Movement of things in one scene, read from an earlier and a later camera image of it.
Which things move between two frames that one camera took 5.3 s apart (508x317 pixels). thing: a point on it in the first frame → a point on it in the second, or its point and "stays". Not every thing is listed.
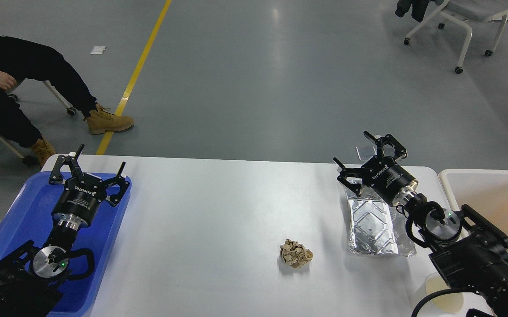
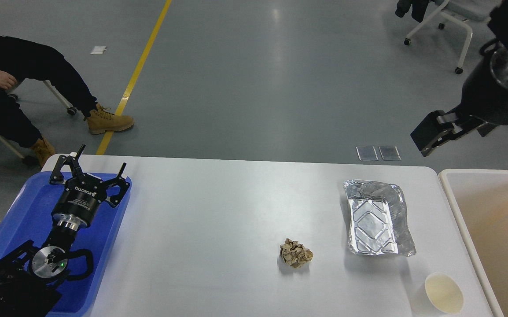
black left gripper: x=78 y=205 stays
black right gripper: x=387 y=179 → x=498 y=90
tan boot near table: x=42 y=150 stays
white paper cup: x=451 y=303 stays
